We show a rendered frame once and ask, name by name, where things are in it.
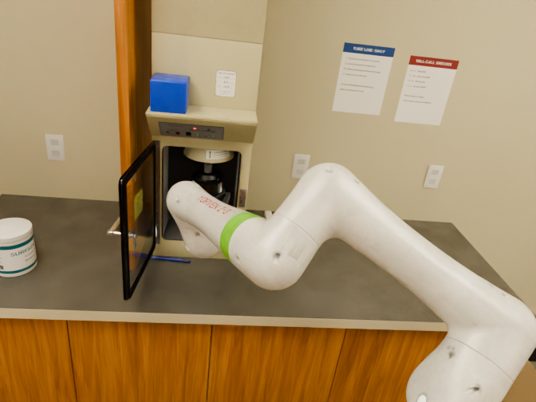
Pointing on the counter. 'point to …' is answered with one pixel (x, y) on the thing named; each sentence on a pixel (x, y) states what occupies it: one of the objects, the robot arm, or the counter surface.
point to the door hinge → (157, 191)
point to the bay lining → (180, 171)
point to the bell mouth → (208, 155)
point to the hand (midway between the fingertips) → (206, 187)
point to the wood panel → (133, 76)
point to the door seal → (127, 218)
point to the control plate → (191, 130)
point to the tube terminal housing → (250, 84)
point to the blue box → (169, 93)
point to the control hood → (202, 117)
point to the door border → (124, 222)
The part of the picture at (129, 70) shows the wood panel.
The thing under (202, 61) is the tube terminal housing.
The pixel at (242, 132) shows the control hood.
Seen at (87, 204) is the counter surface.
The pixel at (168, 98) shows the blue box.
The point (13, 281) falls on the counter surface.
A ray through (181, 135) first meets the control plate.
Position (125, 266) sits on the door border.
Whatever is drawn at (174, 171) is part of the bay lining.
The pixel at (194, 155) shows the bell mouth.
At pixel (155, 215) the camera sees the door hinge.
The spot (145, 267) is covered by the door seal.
